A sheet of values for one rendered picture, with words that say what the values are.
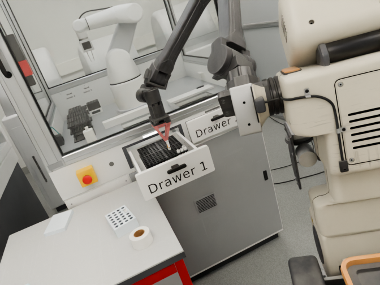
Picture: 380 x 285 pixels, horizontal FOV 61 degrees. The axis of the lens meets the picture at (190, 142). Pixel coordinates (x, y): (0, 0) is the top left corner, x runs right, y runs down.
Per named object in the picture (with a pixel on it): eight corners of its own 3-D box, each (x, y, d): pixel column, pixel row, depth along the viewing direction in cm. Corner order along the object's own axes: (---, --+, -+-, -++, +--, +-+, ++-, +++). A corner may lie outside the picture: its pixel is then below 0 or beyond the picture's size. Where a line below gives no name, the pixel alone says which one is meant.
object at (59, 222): (65, 230, 126) (64, 227, 126) (44, 237, 126) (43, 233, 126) (73, 212, 138) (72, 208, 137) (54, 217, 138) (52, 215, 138)
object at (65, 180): (259, 117, 163) (254, 90, 157) (63, 201, 142) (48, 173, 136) (195, 91, 248) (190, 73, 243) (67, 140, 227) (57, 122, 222)
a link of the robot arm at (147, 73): (149, 67, 115) (169, 75, 119) (137, 69, 125) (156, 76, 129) (141, 99, 115) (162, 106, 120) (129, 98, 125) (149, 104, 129)
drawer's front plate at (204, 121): (245, 121, 159) (240, 100, 155) (193, 143, 153) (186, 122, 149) (244, 120, 160) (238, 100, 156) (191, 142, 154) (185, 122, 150)
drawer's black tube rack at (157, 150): (192, 163, 130) (188, 149, 128) (152, 180, 127) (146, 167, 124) (176, 147, 150) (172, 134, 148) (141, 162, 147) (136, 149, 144)
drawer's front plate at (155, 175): (215, 170, 123) (207, 145, 119) (145, 201, 117) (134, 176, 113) (213, 168, 125) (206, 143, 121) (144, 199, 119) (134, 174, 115)
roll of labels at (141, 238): (129, 250, 104) (125, 241, 102) (137, 235, 110) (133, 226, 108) (149, 250, 102) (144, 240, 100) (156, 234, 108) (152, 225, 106)
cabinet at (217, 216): (288, 237, 193) (262, 116, 163) (127, 322, 172) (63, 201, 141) (221, 176, 279) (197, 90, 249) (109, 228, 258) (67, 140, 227)
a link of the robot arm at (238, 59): (238, 69, 74) (255, 77, 77) (232, 38, 79) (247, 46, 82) (214, 91, 80) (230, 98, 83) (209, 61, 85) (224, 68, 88)
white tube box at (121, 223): (139, 225, 115) (135, 217, 113) (118, 238, 112) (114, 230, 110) (128, 212, 125) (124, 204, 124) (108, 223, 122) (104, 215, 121)
